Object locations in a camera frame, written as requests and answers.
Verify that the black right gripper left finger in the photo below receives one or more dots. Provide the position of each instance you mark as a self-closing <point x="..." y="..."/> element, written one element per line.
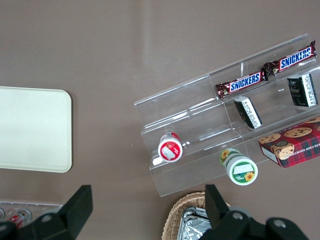
<point x="75" y="207"/>

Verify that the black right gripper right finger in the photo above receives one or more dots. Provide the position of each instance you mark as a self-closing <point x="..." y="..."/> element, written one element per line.
<point x="215" y="207"/>

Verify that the oval light wicker basket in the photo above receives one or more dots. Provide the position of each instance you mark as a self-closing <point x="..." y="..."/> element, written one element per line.
<point x="175" y="212"/>

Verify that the cream rectangular plastic tray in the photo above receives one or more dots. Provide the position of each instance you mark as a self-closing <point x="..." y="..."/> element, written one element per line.
<point x="32" y="130"/>

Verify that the clear acrylic bottle rack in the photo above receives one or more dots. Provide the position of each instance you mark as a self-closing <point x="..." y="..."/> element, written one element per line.
<point x="42" y="206"/>

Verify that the green lid yogurt cup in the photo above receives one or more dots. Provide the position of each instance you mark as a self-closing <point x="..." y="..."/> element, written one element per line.
<point x="241" y="171"/>

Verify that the red cola bottle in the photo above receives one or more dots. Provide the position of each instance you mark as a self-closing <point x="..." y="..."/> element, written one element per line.
<point x="21" y="217"/>

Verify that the clear acrylic stepped shelf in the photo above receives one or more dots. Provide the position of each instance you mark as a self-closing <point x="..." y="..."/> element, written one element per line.
<point x="200" y="140"/>

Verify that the red lid yogurt cup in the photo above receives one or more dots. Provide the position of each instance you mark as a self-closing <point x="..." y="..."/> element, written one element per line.
<point x="170" y="150"/>

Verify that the small black snack box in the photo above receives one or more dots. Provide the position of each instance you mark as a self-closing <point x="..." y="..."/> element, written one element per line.
<point x="302" y="90"/>
<point x="247" y="112"/>

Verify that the red tartan cookie box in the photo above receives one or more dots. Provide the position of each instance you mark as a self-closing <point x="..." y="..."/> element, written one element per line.
<point x="297" y="146"/>

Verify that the Snickers chocolate bar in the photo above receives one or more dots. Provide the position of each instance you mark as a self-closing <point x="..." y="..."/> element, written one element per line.
<point x="243" y="83"/>
<point x="292" y="58"/>

